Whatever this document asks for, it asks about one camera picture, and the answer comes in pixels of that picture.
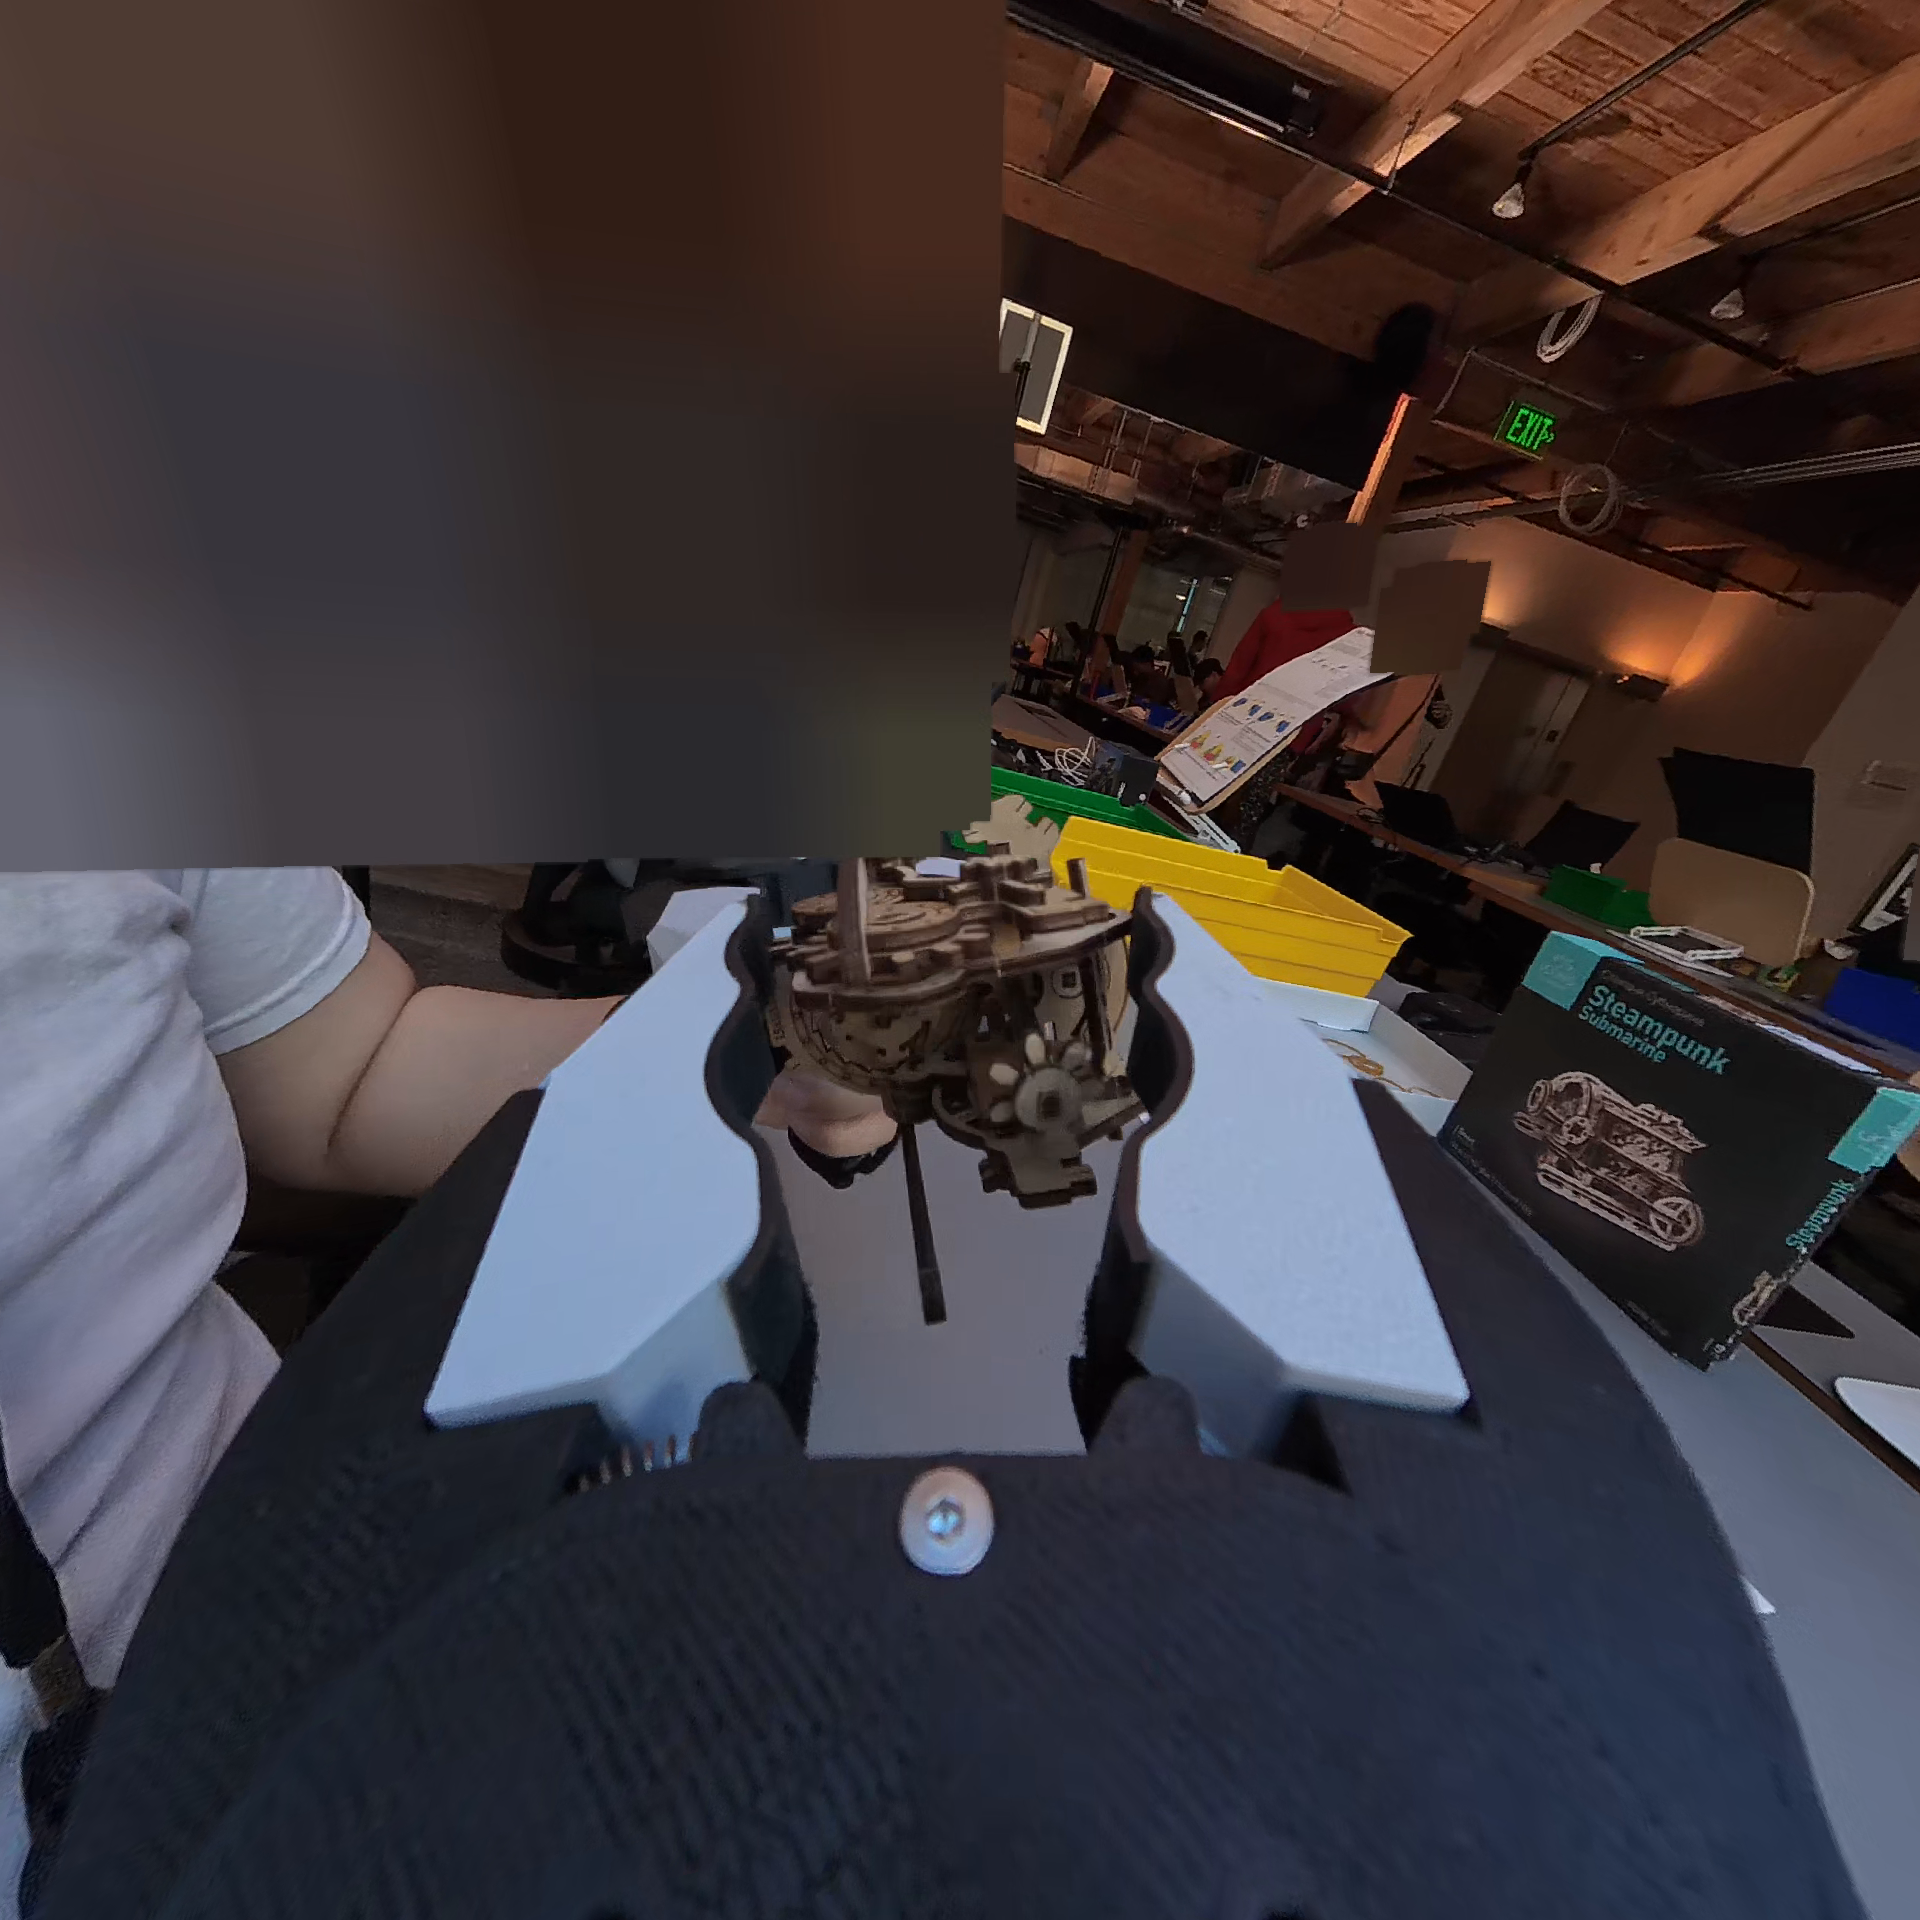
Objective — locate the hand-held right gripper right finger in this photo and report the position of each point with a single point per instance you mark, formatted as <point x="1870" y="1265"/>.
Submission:
<point x="1276" y="1213"/>

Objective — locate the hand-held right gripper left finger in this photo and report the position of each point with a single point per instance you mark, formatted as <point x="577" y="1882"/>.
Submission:
<point x="629" y="1213"/>

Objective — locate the wooden gear model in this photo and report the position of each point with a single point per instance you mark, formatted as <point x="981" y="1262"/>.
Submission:
<point x="960" y="1036"/>

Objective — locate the person's left forearm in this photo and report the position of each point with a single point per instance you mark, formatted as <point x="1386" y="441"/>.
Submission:
<point x="451" y="1049"/>

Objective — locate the black model kit box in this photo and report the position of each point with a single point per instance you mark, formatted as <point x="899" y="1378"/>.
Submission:
<point x="1651" y="1141"/>

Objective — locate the person's left hand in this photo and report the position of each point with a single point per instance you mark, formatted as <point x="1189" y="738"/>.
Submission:
<point x="819" y="1118"/>

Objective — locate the white cardboard tray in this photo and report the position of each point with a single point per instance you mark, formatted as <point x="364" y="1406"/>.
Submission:
<point x="1394" y="1049"/>

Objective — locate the yellow plastic bin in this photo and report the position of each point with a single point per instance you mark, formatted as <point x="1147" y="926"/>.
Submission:
<point x="1243" y="900"/>

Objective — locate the laser-cut plywood sheet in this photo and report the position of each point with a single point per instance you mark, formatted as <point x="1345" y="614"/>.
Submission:
<point x="1013" y="826"/>

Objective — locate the printed instruction sheet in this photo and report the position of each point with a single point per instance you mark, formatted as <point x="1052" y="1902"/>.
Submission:
<point x="1290" y="691"/>

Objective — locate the person in white shirt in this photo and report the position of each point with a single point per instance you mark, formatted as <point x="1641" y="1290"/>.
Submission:
<point x="105" y="1201"/>

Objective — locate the plywood board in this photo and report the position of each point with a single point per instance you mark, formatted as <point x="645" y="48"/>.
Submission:
<point x="1733" y="900"/>

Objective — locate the blue plastic bin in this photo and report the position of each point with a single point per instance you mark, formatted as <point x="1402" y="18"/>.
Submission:
<point x="1876" y="1001"/>

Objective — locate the white flat base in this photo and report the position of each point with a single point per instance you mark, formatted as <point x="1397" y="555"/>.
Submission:
<point x="1882" y="1425"/>

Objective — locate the green exit sign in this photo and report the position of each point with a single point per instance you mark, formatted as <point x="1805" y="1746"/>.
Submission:
<point x="1525" y="427"/>

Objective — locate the square light panel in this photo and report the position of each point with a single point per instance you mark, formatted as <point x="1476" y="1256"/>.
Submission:
<point x="1036" y="369"/>

